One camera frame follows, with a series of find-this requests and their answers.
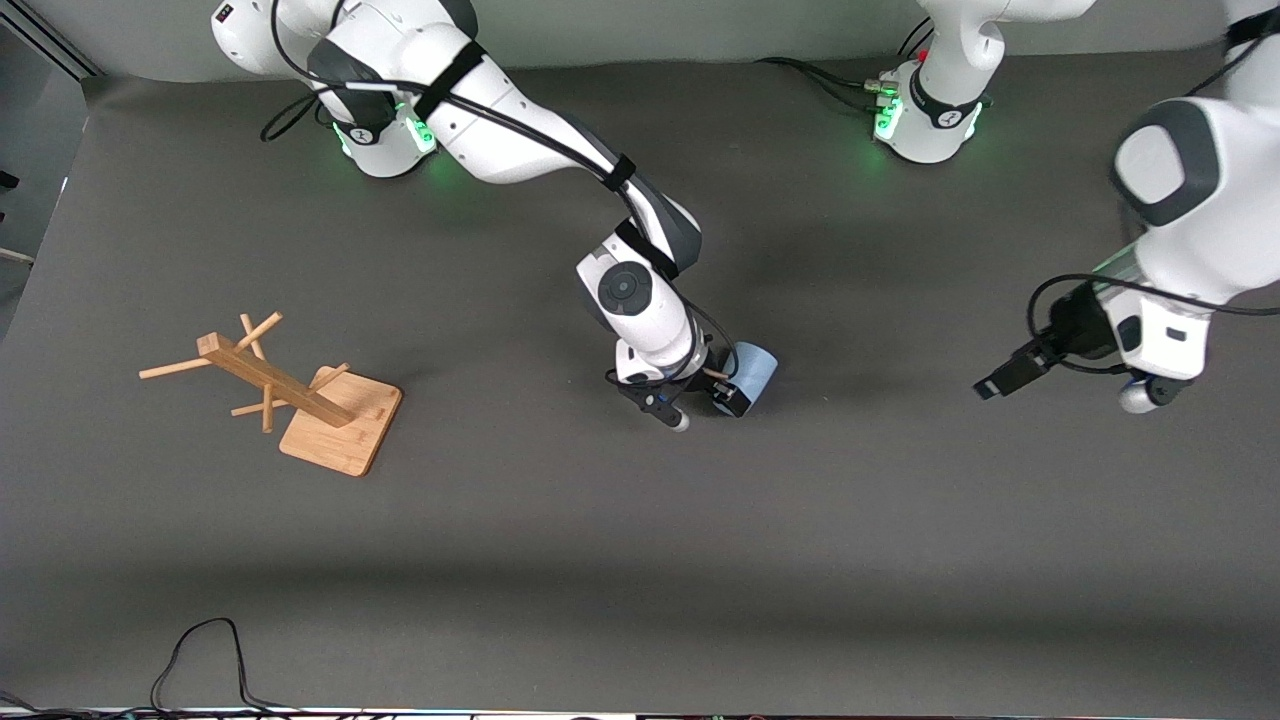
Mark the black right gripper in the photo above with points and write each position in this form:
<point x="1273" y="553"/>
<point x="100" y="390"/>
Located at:
<point x="714" y="384"/>

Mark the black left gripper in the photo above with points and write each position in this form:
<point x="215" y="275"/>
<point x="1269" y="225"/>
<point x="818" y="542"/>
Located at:
<point x="1074" y="327"/>

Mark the light blue plastic cup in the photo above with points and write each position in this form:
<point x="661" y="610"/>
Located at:
<point x="757" y="368"/>

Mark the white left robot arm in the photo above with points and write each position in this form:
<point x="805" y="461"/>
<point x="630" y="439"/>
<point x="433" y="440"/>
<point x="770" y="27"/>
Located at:
<point x="1200" y="200"/>

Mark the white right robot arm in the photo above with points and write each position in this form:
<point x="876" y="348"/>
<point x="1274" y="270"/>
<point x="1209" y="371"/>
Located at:
<point x="520" y="140"/>

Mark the wooden cup rack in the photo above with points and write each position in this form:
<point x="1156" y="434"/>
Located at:
<point x="340" y="430"/>

